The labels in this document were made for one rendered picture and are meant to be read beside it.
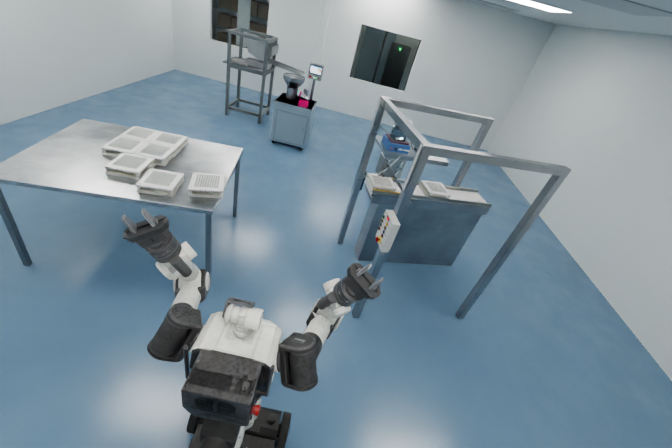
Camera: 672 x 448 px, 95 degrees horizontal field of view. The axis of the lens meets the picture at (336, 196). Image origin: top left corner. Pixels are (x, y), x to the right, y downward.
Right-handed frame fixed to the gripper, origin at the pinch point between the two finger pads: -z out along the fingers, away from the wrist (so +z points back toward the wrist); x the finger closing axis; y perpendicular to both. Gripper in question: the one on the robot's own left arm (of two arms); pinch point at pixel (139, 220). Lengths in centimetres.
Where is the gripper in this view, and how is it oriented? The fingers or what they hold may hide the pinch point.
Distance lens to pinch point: 107.8
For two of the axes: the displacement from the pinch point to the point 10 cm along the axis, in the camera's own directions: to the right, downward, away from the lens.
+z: 0.8, 6.6, 7.5
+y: 3.9, 6.7, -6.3
